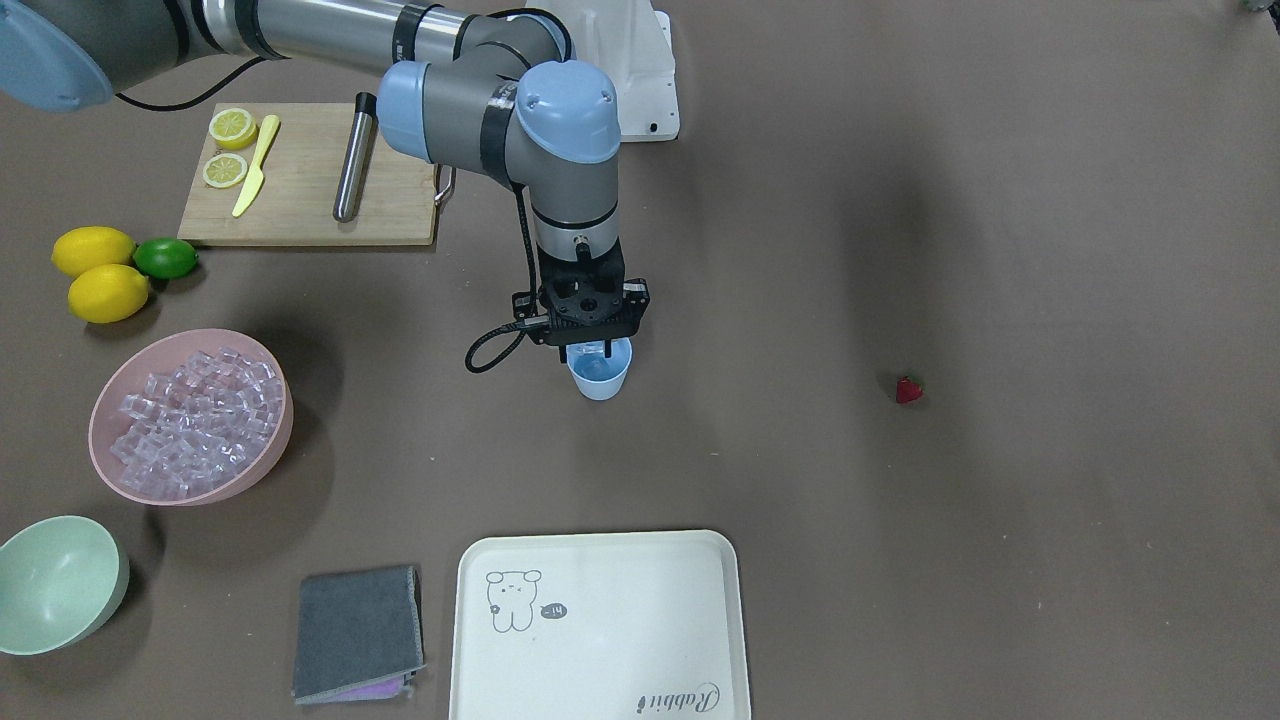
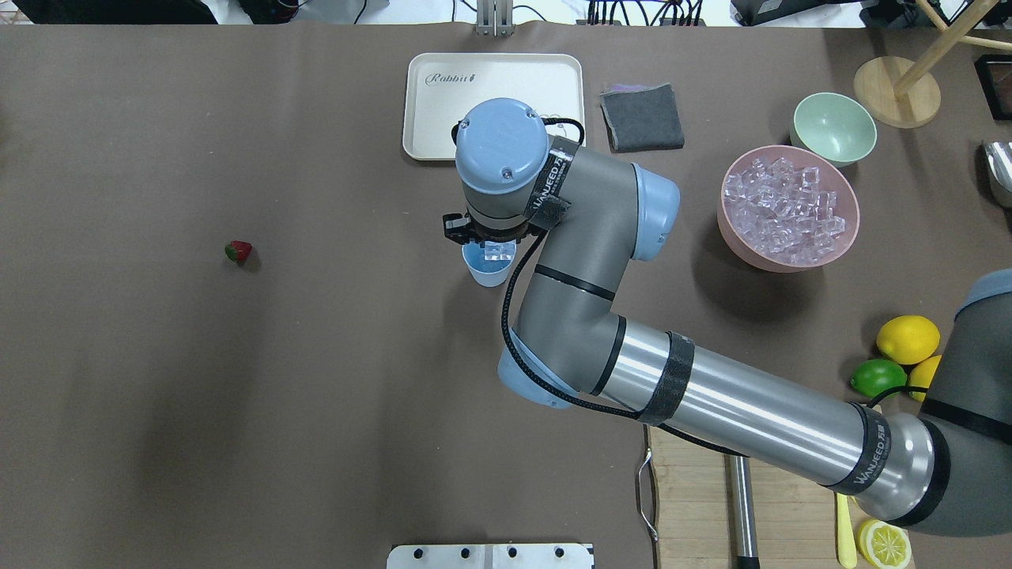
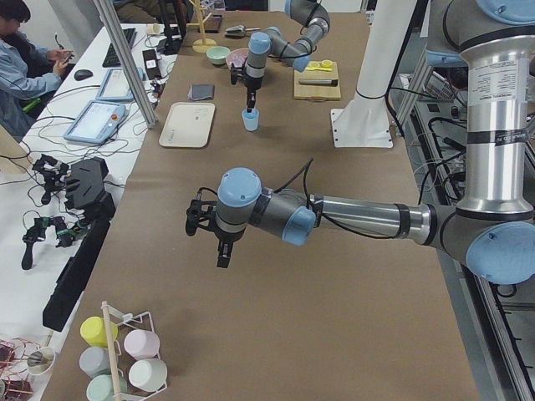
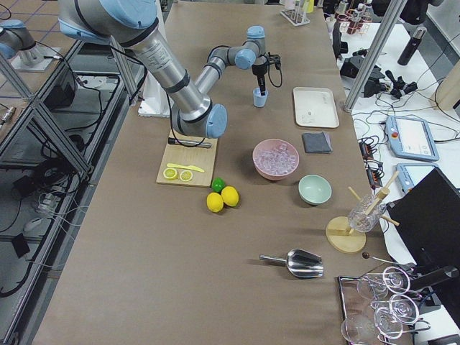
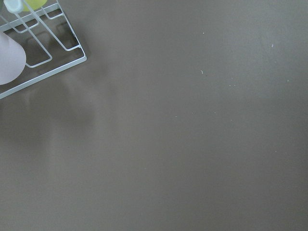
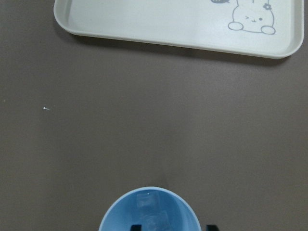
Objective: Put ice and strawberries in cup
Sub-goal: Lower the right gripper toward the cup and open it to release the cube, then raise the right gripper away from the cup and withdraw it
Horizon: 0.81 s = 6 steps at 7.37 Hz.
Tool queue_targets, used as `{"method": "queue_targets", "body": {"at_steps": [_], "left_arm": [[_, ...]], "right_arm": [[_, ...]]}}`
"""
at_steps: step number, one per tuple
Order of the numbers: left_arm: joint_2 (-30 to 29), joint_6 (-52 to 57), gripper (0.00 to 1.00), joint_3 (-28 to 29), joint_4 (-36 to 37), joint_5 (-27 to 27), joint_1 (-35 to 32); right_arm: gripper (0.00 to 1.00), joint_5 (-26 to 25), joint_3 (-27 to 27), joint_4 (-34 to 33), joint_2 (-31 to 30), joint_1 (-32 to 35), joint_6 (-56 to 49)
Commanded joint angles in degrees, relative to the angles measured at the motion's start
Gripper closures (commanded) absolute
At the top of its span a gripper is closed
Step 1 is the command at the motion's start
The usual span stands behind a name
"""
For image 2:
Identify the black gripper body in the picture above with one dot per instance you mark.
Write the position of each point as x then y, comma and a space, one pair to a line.
456, 229

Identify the clear ice cube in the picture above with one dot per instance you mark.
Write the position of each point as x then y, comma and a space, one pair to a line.
498, 251

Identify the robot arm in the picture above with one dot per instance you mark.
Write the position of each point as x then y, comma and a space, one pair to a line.
943, 469

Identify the light blue cup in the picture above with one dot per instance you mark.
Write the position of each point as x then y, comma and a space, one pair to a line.
487, 274

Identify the pile of clear ice cubes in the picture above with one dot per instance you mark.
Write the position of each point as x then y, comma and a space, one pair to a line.
787, 209

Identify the white rabbit tray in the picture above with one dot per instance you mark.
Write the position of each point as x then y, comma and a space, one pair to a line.
443, 87

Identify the grey folded cloth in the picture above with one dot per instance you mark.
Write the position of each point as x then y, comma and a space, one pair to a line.
642, 118

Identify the red strawberry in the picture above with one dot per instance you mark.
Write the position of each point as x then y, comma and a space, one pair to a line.
238, 251

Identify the pink bowl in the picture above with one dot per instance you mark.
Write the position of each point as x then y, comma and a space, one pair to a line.
743, 237

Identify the mint green bowl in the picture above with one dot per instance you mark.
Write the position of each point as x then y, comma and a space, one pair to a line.
834, 127

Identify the green lime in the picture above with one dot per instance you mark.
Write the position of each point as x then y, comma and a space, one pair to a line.
877, 375

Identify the wooden cutting board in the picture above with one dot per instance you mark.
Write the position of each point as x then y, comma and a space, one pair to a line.
795, 519

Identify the yellow lemon upper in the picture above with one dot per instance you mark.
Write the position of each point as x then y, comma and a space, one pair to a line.
908, 339

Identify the yellow lemon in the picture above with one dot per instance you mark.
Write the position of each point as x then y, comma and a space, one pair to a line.
908, 339
922, 374

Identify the wooden stand with round base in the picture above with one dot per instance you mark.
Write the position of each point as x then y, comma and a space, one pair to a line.
903, 93

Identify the yellow lemon lower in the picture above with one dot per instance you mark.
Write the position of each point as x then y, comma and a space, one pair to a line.
922, 374

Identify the yellow plastic knife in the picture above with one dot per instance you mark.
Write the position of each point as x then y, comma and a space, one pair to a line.
844, 537

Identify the lemon half lower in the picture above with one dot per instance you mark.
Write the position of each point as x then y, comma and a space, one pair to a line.
883, 545

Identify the metal scoop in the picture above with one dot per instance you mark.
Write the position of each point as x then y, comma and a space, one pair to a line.
997, 158

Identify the aluminium camera post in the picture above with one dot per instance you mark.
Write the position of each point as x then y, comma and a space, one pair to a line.
494, 18

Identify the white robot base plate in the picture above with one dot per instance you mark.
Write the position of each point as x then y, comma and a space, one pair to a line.
504, 555

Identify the steel cylindrical knife handle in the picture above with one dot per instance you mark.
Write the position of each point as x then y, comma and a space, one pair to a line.
743, 525

